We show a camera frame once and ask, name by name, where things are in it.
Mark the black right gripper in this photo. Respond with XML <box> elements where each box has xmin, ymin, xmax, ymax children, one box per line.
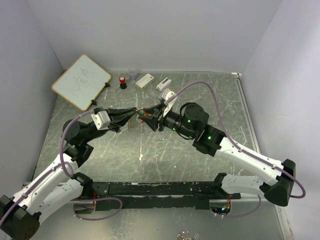
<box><xmin>139</xmin><ymin>103</ymin><xmax>196</xmax><ymax>139</ymax></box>

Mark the metal key organizer red handle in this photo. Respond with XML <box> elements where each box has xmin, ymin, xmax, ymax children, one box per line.
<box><xmin>127</xmin><ymin>108</ymin><xmax>144</xmax><ymax>132</ymax></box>

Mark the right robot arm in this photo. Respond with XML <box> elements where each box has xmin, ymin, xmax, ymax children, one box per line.
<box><xmin>138</xmin><ymin>102</ymin><xmax>296</xmax><ymax>207</ymax></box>

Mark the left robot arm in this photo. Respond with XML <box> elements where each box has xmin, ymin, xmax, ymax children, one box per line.
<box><xmin>0</xmin><ymin>107</ymin><xmax>138</xmax><ymax>240</ymax></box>

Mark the red black stamp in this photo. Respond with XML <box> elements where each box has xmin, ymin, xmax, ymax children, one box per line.
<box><xmin>119</xmin><ymin>76</ymin><xmax>127</xmax><ymax>90</ymax></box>

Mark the white staples box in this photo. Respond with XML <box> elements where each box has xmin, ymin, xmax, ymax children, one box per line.
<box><xmin>135</xmin><ymin>73</ymin><xmax>155</xmax><ymax>91</ymax></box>

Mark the white stapler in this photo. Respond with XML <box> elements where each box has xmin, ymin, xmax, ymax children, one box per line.
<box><xmin>156</xmin><ymin>77</ymin><xmax>172</xmax><ymax>92</ymax></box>

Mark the clear plastic cup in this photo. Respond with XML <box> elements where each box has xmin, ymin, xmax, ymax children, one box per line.
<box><xmin>128</xmin><ymin>68</ymin><xmax>138</xmax><ymax>81</ymax></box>

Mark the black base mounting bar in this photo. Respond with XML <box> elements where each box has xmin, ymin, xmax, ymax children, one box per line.
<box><xmin>75</xmin><ymin>181</ymin><xmax>241</xmax><ymax>211</ymax></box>

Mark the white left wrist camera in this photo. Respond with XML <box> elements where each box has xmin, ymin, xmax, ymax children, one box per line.
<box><xmin>91</xmin><ymin>109</ymin><xmax>111</xmax><ymax>131</ymax></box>

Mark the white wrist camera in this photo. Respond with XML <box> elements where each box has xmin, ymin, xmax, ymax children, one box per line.
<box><xmin>160</xmin><ymin>88</ymin><xmax>178</xmax><ymax>117</ymax></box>
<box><xmin>91</xmin><ymin>109</ymin><xmax>111</xmax><ymax>131</ymax></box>

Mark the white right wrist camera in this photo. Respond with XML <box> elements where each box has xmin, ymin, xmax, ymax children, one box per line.
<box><xmin>160</xmin><ymin>88</ymin><xmax>178</xmax><ymax>117</ymax></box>

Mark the small whiteboard wooden frame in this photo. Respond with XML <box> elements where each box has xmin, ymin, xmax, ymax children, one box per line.
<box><xmin>51</xmin><ymin>54</ymin><xmax>112</xmax><ymax>111</ymax></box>

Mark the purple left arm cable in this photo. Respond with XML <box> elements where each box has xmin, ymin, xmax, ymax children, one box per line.
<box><xmin>0</xmin><ymin>107</ymin><xmax>123</xmax><ymax>226</ymax></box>

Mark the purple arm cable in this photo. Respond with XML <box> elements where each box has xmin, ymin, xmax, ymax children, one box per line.
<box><xmin>0</xmin><ymin>107</ymin><xmax>123</xmax><ymax>226</ymax></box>
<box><xmin>166</xmin><ymin>80</ymin><xmax>306</xmax><ymax>219</ymax></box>

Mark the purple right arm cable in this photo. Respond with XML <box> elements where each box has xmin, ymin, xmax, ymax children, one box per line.
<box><xmin>166</xmin><ymin>80</ymin><xmax>306</xmax><ymax>219</ymax></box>

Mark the aluminium frame rail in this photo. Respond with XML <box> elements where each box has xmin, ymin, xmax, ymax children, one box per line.
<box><xmin>231</xmin><ymin>72</ymin><xmax>294</xmax><ymax>240</ymax></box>

